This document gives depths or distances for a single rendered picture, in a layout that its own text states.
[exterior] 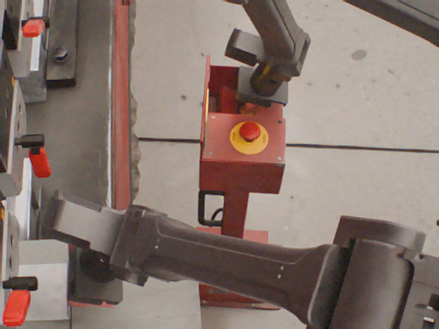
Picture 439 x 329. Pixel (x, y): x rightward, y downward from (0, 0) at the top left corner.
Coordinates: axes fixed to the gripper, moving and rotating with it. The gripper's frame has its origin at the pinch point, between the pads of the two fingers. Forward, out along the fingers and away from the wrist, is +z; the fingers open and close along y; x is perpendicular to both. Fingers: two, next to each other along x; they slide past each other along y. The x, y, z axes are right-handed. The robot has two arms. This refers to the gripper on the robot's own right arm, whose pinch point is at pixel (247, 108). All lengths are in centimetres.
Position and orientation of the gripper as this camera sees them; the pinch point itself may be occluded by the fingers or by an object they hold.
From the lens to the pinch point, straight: 156.3
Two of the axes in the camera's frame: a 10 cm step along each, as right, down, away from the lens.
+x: -0.5, 8.7, -4.8
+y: -9.5, -1.9, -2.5
